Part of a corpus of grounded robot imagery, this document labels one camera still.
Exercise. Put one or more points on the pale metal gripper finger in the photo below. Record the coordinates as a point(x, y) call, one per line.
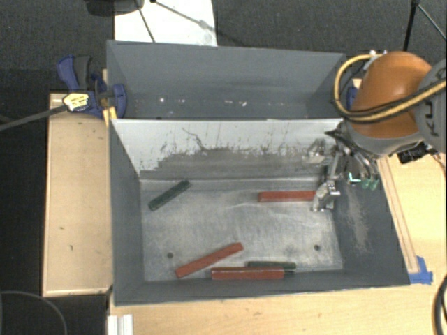
point(324, 195)
point(316, 154)

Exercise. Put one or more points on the red-brown flat block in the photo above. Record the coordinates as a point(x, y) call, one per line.
point(248, 273)
point(209, 259)
point(286, 196)

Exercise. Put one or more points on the dark green flat block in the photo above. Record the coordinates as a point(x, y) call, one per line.
point(272, 265)
point(169, 194)

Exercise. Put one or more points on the grey metal bin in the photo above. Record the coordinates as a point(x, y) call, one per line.
point(227, 229)

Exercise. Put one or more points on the pale wood flat board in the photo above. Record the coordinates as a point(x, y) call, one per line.
point(78, 201)

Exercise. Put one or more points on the black cylinder on white bracket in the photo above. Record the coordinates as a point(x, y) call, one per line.
point(412, 154)

